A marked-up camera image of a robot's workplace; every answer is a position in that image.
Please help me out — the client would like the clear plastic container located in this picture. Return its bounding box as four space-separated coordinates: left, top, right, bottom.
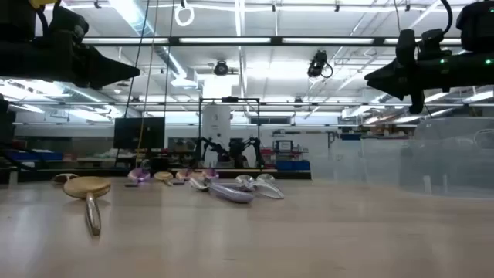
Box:
398 117 494 199
308 137 404 185

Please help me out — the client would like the black monitor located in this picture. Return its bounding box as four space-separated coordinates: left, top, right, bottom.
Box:
113 117 166 151

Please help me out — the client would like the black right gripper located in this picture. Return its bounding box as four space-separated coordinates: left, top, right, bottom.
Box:
364 52 494 115

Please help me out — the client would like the gold spoon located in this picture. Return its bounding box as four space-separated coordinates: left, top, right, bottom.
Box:
153 171 175 187
63 175 112 237

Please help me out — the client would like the white cable ring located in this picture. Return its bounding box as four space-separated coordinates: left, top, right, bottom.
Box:
174 2 195 28

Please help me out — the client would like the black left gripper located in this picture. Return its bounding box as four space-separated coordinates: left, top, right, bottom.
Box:
0 36 141 91

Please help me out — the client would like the blue storage bin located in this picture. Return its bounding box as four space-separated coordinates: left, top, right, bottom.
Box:
276 159 311 171
5 151 64 162

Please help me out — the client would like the black metal table frame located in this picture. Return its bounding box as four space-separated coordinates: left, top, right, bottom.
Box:
0 168 312 184

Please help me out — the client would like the hanging yellow cable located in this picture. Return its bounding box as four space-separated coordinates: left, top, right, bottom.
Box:
134 44 155 168

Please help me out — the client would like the black overhead light bar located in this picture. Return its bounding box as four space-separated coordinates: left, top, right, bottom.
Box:
34 36 464 47

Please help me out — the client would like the hanging black cable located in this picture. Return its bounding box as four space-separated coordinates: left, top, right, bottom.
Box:
123 0 151 119
164 0 176 119

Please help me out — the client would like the black hanging camera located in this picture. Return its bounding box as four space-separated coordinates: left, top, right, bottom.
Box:
307 49 334 80

